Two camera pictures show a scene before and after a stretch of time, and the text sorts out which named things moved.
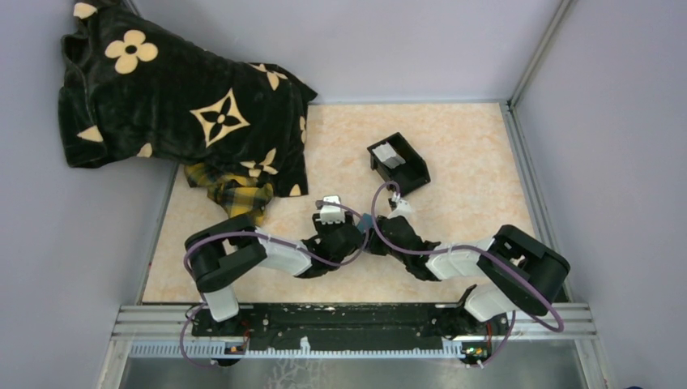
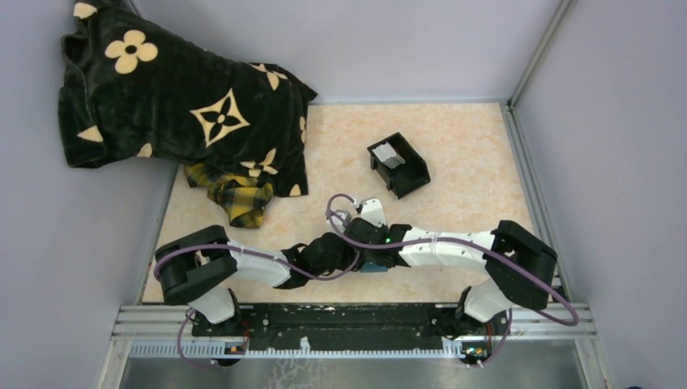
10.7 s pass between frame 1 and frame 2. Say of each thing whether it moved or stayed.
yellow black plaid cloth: stayed
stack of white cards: stayed
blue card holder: moved
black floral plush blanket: stayed
